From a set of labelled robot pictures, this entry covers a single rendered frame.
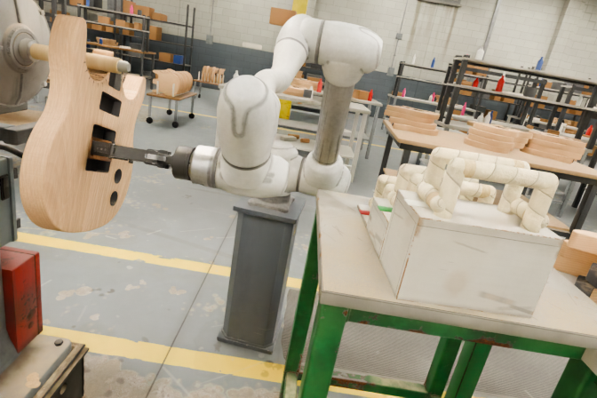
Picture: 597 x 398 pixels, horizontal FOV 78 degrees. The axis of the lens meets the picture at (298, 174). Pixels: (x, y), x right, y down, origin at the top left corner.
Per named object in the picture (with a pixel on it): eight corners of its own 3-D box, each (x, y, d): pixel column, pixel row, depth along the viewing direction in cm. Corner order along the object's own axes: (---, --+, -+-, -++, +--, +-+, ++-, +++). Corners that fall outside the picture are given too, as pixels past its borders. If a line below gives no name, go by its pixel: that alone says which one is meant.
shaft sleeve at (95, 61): (28, 57, 76) (30, 41, 76) (39, 60, 79) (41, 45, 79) (115, 72, 77) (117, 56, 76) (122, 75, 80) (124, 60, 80)
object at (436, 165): (422, 201, 73) (434, 155, 71) (416, 195, 76) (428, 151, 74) (437, 202, 74) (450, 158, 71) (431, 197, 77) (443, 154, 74)
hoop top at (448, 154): (432, 163, 71) (436, 147, 70) (427, 159, 74) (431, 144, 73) (530, 179, 72) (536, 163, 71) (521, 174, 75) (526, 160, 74)
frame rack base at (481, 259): (396, 301, 69) (420, 218, 64) (378, 258, 83) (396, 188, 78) (532, 318, 71) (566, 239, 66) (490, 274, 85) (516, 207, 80)
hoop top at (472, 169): (449, 176, 63) (455, 159, 62) (441, 171, 66) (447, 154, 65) (559, 194, 64) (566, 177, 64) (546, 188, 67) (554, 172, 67)
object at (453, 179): (437, 218, 65) (452, 168, 63) (430, 210, 69) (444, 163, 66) (454, 220, 66) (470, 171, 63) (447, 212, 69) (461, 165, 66)
